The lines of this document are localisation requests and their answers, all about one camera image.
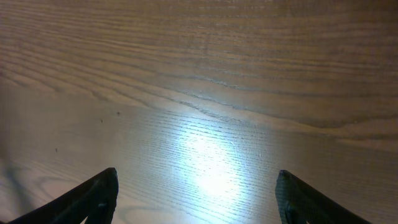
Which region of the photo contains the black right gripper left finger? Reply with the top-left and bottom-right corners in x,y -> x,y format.
9,167 -> 119,224

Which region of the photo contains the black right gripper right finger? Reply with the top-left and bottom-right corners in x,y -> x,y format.
275,170 -> 369,224

